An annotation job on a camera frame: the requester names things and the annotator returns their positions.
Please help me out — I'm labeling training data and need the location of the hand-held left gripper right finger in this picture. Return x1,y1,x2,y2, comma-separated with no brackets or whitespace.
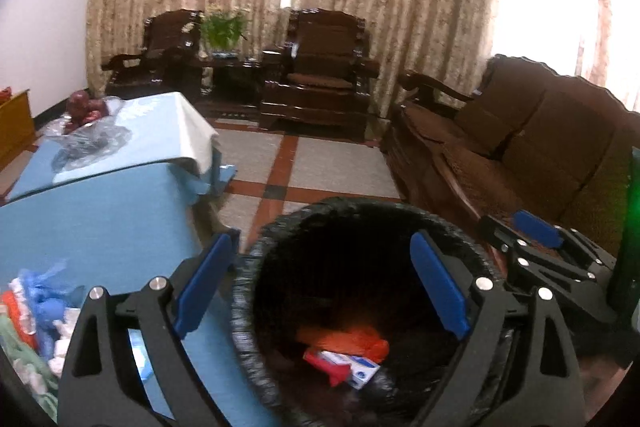
409,229,586,427

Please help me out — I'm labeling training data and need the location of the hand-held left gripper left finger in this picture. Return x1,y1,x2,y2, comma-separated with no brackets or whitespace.
57,229,241,427

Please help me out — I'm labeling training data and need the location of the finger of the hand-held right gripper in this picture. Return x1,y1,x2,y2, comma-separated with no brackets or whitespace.
512,209,617,271
477,214,617,326

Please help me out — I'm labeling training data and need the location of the black-lined trash bin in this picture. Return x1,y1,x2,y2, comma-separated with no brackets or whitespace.
231,197,531,427

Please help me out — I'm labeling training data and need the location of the blue plastic bag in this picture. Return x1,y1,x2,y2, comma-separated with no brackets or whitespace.
15,259,87,358

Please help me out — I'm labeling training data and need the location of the brown wooden sofa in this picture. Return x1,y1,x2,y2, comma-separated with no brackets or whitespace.
380,54,640,268

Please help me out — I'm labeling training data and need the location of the blue and white packet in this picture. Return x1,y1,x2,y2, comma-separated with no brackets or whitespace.
127,327,157,383

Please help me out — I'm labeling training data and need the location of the orange plastic wrapper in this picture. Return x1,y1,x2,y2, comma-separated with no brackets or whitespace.
295,324,391,363

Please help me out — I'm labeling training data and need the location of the blue tablecloth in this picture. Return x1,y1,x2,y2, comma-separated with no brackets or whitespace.
0,159,281,427

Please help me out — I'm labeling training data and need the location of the red and white carton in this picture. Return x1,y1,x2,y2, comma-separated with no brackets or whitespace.
302,347,382,390

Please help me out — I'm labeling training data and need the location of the white crumpled tissue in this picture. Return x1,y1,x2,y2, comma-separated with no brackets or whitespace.
47,322,76,373

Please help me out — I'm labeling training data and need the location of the light blue table runner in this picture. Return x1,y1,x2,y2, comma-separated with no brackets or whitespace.
7,92,238,202

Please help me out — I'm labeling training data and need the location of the glass fruit bowl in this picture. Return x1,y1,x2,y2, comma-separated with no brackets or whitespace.
42,97,133,174

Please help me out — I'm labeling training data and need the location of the orange packet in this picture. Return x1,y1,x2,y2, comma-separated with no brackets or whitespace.
0,289,38,350

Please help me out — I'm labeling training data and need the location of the small red apple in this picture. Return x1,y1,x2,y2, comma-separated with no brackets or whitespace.
87,99,109,124

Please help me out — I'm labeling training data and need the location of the green cloth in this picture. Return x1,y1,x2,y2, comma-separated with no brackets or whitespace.
0,317,58,423

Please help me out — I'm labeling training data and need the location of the dark wooden side table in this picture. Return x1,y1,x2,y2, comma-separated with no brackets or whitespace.
187,54,266,108

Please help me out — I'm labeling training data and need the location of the large red apple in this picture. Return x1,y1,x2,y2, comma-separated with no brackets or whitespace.
66,91,92,124

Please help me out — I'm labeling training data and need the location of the dark wooden armchair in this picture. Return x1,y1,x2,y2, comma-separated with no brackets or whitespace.
259,8,381,141
101,9,206,102

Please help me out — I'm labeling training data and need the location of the wooden tv cabinet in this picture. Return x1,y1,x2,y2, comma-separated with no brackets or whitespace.
0,89,37,168

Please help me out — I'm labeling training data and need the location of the green potted plant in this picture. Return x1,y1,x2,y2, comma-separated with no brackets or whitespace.
182,4,251,58

